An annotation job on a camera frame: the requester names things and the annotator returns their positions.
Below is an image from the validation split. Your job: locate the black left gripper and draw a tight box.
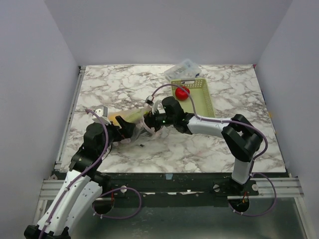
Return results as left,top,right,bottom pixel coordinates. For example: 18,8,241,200
98,116,136,155

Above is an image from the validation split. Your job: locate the clear zip top bag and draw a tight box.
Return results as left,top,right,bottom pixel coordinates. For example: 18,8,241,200
107,106,160,146

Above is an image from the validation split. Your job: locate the red fake apple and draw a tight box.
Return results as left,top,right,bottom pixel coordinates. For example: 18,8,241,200
175,86,190,101

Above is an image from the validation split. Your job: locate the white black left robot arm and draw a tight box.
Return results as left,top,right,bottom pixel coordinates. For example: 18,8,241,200
24,116,136,239

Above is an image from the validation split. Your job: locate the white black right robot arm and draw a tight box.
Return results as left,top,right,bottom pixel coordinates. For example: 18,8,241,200
144,97,263,195

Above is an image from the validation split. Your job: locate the green fake vegetable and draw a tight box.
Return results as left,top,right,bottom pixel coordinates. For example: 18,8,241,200
122,109,148,123

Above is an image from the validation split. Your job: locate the yellow fake pepper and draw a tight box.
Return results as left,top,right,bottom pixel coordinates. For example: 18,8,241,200
107,112,122,126

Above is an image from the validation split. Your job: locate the green perforated plastic basket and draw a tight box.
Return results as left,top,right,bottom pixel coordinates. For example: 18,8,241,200
171,78,215,118

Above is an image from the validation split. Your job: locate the clear plastic organizer box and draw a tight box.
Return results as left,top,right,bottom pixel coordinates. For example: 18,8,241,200
163,59,201,81

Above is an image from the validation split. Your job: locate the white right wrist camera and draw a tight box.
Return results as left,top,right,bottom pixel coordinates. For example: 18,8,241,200
145,95,160,115

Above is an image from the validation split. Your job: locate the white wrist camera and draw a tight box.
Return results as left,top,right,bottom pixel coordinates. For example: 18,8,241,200
92,106,111,125
145,95,160,115

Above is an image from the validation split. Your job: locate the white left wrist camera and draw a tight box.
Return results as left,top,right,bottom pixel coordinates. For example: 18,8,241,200
92,106,111,125

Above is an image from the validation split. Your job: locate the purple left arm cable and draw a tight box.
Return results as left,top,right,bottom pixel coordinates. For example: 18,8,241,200
37,109,143,239

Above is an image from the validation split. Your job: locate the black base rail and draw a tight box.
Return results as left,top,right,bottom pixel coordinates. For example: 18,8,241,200
94,173,259,211

